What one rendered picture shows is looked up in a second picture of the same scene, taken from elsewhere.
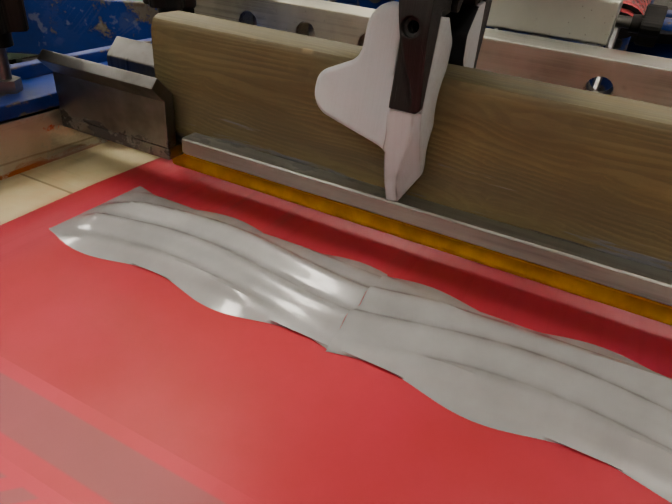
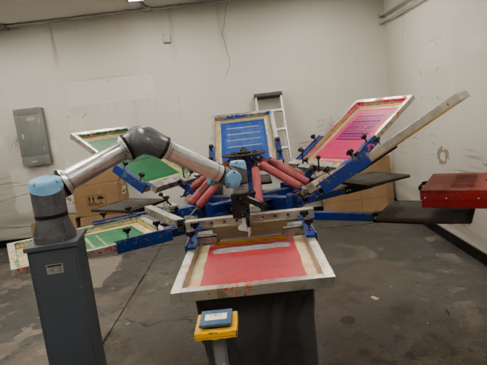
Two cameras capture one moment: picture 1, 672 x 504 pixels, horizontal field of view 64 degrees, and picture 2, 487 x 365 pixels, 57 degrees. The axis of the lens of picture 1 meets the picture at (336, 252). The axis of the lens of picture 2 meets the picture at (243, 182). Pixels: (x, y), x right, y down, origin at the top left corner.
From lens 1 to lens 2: 1.87 m
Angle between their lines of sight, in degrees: 31
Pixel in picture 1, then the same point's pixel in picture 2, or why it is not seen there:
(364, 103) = (243, 227)
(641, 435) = (278, 244)
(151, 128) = (214, 240)
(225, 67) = (224, 229)
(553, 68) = (255, 217)
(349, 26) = (219, 220)
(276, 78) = (231, 229)
